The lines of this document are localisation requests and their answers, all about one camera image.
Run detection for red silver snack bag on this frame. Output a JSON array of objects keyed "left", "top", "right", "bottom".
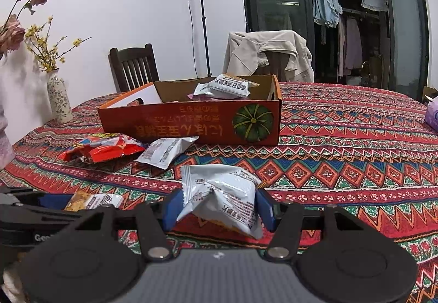
[{"left": 59, "top": 133, "right": 146, "bottom": 164}]

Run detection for white crinkled snack packet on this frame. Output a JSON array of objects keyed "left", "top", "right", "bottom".
[{"left": 177, "top": 164, "right": 263, "bottom": 239}]

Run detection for white orange biscuit packet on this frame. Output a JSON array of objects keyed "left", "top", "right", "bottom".
[{"left": 65, "top": 191, "right": 123, "bottom": 212}]

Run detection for white packet on tablecloth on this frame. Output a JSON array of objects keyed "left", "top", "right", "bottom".
[{"left": 136, "top": 136, "right": 199, "bottom": 169}]

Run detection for floral ceramic vase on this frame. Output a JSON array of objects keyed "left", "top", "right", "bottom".
[{"left": 47, "top": 69, "right": 73, "bottom": 124}]

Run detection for patterned red tablecloth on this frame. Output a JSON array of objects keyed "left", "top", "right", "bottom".
[{"left": 1, "top": 83, "right": 437, "bottom": 302}]

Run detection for orange cardboard snack box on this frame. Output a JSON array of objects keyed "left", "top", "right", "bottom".
[{"left": 98, "top": 75, "right": 282, "bottom": 146}]

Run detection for yellow flower branches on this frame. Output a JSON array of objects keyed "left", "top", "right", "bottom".
[{"left": 24, "top": 16, "right": 91, "bottom": 73}]

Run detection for white packet atop box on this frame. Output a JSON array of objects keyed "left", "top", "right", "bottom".
[{"left": 189, "top": 74, "right": 260, "bottom": 100}]

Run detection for dark wooden chair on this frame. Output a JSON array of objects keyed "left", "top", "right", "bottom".
[{"left": 108, "top": 43, "right": 160, "bottom": 92}]

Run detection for wooden chair under jacket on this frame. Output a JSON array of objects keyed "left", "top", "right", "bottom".
[{"left": 254, "top": 52, "right": 290, "bottom": 82}]

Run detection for beige jacket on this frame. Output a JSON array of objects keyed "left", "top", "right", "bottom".
[{"left": 223, "top": 30, "right": 314, "bottom": 83}]

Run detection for cardboard box on floor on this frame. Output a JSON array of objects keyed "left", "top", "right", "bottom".
[{"left": 421, "top": 85, "right": 438, "bottom": 105}]

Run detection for pink artificial roses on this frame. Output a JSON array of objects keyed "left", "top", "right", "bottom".
[{"left": 1, "top": 0, "right": 48, "bottom": 58}]

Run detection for black framed glass sliding door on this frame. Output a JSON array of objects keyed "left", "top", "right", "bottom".
[{"left": 244, "top": 0, "right": 430, "bottom": 99}]

